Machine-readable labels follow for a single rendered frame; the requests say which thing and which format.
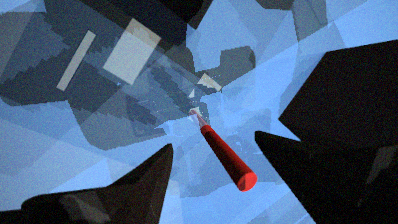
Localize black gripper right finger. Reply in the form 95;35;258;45
255;131;398;224

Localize red peg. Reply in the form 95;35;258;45
201;125;257;192

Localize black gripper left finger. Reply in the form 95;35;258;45
21;143;174;224

